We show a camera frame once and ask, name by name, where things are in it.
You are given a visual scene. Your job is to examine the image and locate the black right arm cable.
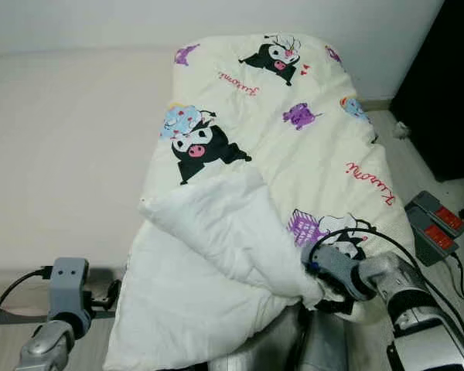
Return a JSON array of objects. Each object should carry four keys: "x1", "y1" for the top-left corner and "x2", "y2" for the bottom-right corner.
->
[{"x1": 305, "y1": 226, "x2": 464, "y2": 341}]

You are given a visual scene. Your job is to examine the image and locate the tall black cabinet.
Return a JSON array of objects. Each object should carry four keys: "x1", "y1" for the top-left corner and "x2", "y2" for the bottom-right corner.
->
[{"x1": 391, "y1": 0, "x2": 464, "y2": 182}]

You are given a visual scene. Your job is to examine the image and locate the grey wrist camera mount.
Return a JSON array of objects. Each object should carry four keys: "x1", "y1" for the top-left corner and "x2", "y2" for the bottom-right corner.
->
[
  {"x1": 302, "y1": 243, "x2": 376, "y2": 302},
  {"x1": 48, "y1": 257, "x2": 91, "y2": 318}
]

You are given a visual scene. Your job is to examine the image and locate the black charger cable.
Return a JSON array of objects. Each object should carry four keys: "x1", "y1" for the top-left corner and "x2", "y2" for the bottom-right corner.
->
[{"x1": 445, "y1": 251, "x2": 464, "y2": 308}]

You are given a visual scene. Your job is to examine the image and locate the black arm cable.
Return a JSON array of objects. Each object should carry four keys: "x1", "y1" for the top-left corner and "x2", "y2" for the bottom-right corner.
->
[
  {"x1": 0, "y1": 267, "x2": 51, "y2": 371},
  {"x1": 305, "y1": 226, "x2": 464, "y2": 341}
]

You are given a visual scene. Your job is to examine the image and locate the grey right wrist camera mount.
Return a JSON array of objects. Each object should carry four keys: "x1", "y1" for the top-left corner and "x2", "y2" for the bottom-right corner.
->
[{"x1": 302, "y1": 243, "x2": 376, "y2": 302}]

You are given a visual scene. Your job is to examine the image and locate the cream cartoon print duvet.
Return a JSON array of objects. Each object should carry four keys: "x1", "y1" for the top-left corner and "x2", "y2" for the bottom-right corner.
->
[{"x1": 104, "y1": 32, "x2": 418, "y2": 371}]

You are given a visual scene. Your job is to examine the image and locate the grey charger with red batteries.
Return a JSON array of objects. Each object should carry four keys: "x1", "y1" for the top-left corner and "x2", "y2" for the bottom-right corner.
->
[{"x1": 404, "y1": 191, "x2": 464, "y2": 266}]

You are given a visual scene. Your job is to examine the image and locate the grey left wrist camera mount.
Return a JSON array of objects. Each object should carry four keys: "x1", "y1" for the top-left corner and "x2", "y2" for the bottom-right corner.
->
[{"x1": 48, "y1": 257, "x2": 91, "y2": 318}]

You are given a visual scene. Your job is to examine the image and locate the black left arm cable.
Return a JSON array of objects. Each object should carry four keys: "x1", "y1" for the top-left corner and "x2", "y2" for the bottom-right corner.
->
[{"x1": 0, "y1": 267, "x2": 51, "y2": 371}]

